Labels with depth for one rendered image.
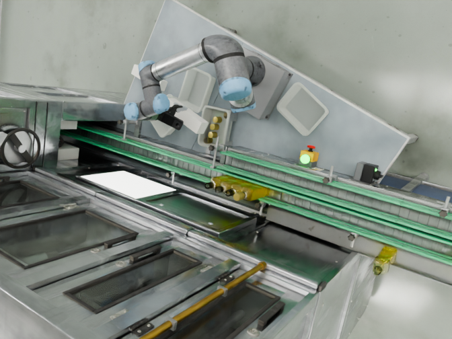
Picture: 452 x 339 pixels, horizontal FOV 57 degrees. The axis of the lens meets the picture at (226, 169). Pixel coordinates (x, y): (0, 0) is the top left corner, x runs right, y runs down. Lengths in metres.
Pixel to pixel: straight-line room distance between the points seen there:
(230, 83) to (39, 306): 0.91
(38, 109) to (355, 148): 1.60
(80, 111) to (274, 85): 1.13
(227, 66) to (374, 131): 0.82
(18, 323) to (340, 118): 1.54
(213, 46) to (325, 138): 0.80
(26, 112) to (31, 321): 1.37
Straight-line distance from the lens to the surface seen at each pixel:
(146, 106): 1.76
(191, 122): 2.01
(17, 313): 1.27
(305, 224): 2.04
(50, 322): 1.17
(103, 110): 2.66
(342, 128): 2.06
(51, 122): 2.45
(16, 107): 2.32
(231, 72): 1.51
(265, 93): 2.10
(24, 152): 2.34
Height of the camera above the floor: 2.73
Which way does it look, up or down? 58 degrees down
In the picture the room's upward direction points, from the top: 100 degrees counter-clockwise
